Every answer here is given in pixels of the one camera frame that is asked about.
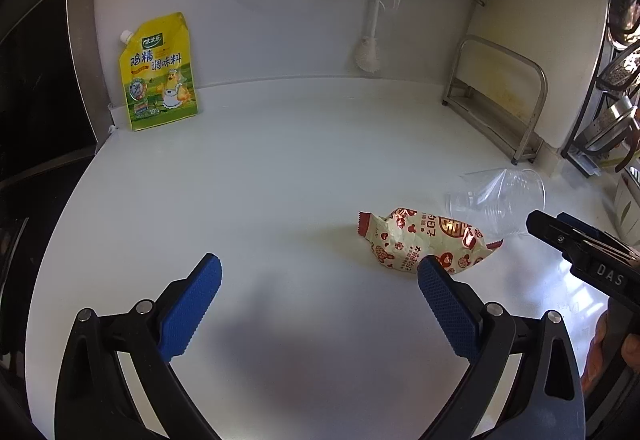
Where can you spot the clear plastic cup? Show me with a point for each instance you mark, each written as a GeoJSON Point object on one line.
{"type": "Point", "coordinates": [500, 205]}

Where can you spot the white cutting board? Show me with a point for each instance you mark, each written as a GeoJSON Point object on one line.
{"type": "Point", "coordinates": [550, 9]}

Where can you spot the steel pot lid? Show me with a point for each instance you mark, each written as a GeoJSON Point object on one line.
{"type": "Point", "coordinates": [612, 119]}

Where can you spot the black lid rack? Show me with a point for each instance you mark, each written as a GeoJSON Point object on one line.
{"type": "Point", "coordinates": [575, 154]}

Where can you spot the steel steamer basket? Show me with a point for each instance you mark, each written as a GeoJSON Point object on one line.
{"type": "Point", "coordinates": [625, 69]}

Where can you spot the yellow seasoning pouch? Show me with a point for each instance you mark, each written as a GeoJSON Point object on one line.
{"type": "Point", "coordinates": [160, 69]}

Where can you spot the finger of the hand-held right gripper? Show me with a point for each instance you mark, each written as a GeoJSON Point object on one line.
{"type": "Point", "coordinates": [582, 225]}
{"type": "Point", "coordinates": [550, 232]}

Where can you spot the metal cutting board rack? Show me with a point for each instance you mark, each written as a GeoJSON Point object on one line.
{"type": "Point", "coordinates": [492, 114]}

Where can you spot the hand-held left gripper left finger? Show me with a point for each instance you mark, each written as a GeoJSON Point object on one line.
{"type": "Point", "coordinates": [192, 305]}

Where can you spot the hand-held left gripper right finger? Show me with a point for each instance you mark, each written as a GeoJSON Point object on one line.
{"type": "Point", "coordinates": [445, 305]}

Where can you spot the red and white snack wrapper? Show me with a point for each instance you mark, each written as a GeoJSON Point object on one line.
{"type": "Point", "coordinates": [415, 240]}

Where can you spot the white bottle brush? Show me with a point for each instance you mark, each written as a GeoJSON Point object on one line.
{"type": "Point", "coordinates": [370, 19]}

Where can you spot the person's right hand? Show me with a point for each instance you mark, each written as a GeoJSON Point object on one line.
{"type": "Point", "coordinates": [602, 345]}

